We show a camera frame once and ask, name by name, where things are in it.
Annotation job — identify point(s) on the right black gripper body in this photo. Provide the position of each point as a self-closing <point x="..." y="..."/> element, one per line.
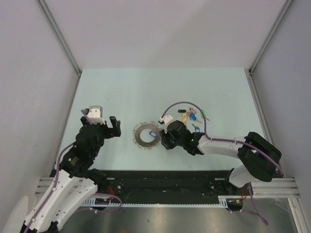
<point x="169" y="141"/>

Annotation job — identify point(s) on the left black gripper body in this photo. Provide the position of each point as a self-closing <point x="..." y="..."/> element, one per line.
<point x="104" y="132"/>

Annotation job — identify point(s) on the metal disc with keyrings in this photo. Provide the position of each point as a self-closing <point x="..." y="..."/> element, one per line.
<point x="146" y="144"/>

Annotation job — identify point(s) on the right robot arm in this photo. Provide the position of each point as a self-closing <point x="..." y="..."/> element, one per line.
<point x="259" y="158"/>

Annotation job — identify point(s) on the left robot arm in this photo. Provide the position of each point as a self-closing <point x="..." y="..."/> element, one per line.
<point x="74" y="181"/>

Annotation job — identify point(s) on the yellow key tag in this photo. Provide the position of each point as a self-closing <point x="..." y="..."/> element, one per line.
<point x="184" y="119"/>

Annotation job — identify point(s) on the green key tag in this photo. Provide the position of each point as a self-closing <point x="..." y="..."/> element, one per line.
<point x="203" y="115"/>

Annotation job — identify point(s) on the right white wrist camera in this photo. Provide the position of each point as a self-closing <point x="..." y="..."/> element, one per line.
<point x="165" y="121"/>

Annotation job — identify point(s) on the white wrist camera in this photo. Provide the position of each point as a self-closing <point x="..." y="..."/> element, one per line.
<point x="95" y="115"/>
<point x="165" y="121"/>

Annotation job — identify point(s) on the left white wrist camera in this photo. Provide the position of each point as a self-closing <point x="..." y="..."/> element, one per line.
<point x="95" y="115"/>

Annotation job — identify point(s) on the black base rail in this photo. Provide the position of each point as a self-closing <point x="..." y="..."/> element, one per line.
<point x="166" y="184"/>

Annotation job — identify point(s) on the white cable duct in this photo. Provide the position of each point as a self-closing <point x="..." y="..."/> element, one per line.
<point x="90" y="202"/>

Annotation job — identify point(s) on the right aluminium corner post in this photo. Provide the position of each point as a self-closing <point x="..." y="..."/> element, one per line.
<point x="271" y="34"/>

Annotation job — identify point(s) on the aluminium corner post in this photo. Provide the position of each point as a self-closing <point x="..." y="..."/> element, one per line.
<point x="271" y="34"/>
<point x="47" y="14"/>

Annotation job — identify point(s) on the aluminium frame crossbar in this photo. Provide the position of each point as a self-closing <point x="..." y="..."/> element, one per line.
<point x="278" y="188"/>

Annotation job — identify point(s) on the left aluminium corner post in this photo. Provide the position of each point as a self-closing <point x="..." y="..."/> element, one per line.
<point x="47" y="14"/>

